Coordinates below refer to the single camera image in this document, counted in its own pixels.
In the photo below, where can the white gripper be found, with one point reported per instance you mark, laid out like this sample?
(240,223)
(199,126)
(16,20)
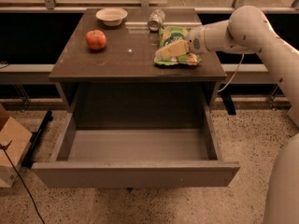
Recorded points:
(194,41)

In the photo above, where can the green rice chip bag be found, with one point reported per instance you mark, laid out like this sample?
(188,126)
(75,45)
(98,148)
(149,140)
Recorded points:
(170,34)

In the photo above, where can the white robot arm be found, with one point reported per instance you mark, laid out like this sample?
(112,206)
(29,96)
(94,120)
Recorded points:
(249,31)

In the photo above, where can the grey drawer cabinet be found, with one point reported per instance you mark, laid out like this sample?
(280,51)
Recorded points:
(120,86)

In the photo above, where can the open grey top drawer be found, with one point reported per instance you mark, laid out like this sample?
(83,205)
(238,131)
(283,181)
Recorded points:
(136,142)

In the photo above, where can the silver soda can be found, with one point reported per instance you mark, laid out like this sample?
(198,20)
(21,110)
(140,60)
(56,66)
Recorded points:
(156,20)

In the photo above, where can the black table leg foot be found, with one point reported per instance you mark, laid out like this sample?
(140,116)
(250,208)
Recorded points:
(225,95)

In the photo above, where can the white paper bowl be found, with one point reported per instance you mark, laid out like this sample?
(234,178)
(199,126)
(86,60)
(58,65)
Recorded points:
(111,16)

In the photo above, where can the red apple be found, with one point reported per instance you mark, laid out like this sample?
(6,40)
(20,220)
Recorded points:
(96,39)

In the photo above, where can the cardboard box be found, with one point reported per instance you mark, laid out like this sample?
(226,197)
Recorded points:
(16,139)

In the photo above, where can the black metal floor bar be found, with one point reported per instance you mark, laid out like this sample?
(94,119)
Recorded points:
(34,141)

